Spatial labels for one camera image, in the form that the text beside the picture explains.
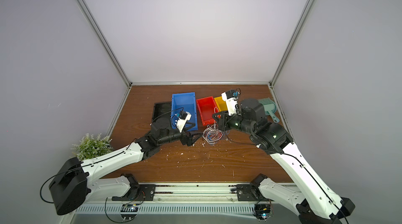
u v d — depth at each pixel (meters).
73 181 0.40
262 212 0.68
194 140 0.69
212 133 0.75
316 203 0.36
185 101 1.07
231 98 0.53
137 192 0.67
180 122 0.66
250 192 0.65
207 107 1.04
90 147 0.71
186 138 0.67
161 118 1.03
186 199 0.73
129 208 0.72
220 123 0.53
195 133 0.67
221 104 1.01
